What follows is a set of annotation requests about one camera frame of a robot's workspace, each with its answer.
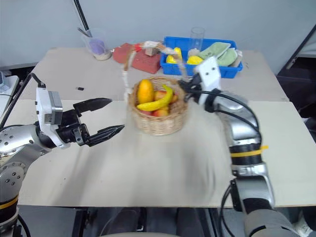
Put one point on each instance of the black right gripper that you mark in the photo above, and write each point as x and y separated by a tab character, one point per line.
196	85

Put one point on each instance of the small black clip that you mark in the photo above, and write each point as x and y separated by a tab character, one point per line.
80	88

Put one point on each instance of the beige cloth in bin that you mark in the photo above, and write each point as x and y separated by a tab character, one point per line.
238	59

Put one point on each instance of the clear plastic measuring cup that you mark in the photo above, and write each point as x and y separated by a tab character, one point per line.
98	47

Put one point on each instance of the red brick block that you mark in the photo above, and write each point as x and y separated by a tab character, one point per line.
122	53
148	63

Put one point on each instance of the clear drinking glass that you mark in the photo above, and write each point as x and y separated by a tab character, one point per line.
197	37

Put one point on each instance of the orange yellow mango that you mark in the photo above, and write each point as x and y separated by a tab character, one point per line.
145	91

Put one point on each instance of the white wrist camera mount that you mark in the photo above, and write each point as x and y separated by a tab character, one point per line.
209	71
44	108

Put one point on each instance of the green oven mitt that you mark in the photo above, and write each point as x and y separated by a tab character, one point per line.
217	53

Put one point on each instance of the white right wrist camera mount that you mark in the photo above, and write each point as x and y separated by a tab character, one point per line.
209	71

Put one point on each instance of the blue plastic bin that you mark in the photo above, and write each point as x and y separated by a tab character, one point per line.
222	70

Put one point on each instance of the yellow banana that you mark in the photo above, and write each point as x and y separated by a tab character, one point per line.
158	102

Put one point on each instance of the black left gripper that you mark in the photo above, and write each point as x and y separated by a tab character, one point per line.
71	128

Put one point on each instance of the black ribbed pole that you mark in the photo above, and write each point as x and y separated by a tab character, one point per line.
81	17

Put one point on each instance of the yellow toy fruit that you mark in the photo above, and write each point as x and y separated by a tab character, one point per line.
194	60
177	52
170	59

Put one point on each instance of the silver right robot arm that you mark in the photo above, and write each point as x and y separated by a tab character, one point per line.
243	128

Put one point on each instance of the small wooden block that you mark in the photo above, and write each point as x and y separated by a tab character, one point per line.
151	51

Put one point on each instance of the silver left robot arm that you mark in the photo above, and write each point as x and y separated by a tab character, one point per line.
14	148

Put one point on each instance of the white device at table side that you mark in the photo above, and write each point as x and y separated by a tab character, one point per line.
7	84

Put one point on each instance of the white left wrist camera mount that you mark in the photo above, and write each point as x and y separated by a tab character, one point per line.
44	108

